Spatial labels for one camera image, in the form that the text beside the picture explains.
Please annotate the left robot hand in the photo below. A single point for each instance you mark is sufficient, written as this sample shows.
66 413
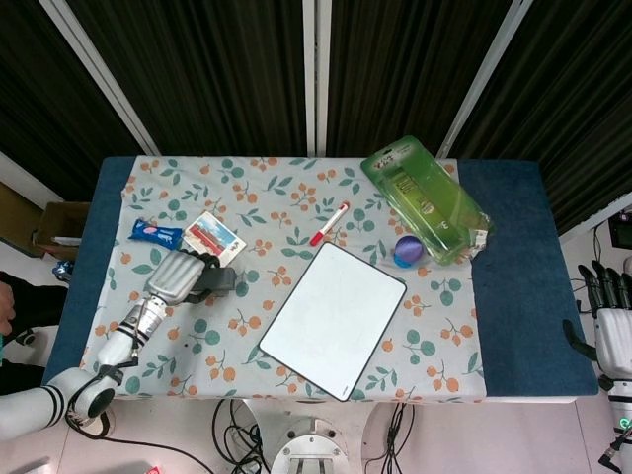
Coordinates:
178 276

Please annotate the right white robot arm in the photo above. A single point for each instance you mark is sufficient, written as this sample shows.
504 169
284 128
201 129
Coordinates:
619 419

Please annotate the white dry-erase board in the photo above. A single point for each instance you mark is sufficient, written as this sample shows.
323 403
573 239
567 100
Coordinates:
333 321

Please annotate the blue table mat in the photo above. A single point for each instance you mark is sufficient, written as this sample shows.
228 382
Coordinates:
523 276

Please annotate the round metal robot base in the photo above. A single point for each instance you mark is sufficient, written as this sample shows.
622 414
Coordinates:
311 447

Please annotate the red and white marker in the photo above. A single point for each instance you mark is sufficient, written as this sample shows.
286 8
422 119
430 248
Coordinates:
330 223

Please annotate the person hand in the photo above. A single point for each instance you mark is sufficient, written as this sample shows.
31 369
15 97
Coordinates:
6 306

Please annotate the purple ball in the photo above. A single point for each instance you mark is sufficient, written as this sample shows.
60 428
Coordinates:
411 248

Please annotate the blue snack packet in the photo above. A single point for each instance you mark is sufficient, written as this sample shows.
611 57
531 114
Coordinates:
157 235

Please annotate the blue round lid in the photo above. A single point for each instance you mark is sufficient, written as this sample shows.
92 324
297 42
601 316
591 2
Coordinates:
402 262

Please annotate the picture postcard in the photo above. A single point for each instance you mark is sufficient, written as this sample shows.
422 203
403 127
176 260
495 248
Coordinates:
213 240

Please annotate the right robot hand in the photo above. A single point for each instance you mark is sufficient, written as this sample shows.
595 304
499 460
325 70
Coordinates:
612 321

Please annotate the dark grey board eraser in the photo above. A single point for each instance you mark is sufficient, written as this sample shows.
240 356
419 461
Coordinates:
221 279

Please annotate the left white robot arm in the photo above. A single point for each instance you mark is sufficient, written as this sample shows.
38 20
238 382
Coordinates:
94 370

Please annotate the green plastic blister package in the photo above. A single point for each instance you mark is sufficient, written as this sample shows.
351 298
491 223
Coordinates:
427 200

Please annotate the cardboard box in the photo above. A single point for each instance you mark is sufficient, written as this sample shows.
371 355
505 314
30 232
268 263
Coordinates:
59 229

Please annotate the floral tablecloth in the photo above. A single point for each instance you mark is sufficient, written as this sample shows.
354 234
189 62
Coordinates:
296 207

